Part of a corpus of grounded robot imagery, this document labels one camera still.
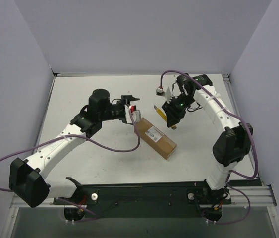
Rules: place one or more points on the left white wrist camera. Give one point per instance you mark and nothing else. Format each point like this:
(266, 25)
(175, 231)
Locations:
(132, 114)

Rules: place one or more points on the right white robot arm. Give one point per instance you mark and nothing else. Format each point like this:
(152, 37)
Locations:
(233, 143)

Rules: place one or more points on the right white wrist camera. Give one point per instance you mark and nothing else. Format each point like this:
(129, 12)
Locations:
(167, 94)

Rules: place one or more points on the brown cardboard express box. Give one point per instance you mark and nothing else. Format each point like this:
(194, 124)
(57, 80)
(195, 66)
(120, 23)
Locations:
(157, 140)

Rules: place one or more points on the aluminium frame rail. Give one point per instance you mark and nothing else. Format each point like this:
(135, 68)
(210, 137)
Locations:
(170, 193)

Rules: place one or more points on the yellow utility knife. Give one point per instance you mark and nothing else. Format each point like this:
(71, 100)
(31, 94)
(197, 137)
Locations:
(160, 113)

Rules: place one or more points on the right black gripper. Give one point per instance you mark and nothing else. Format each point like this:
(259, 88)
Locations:
(171, 118)

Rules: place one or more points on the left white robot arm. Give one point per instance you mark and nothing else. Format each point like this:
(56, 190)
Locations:
(27, 178)

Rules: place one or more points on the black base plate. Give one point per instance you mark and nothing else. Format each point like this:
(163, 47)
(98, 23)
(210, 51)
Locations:
(141, 209)

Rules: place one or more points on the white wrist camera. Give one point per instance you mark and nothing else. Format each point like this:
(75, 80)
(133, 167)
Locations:
(167, 94)
(132, 114)

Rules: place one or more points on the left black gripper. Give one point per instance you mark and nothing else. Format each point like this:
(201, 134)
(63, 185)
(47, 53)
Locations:
(123, 103)

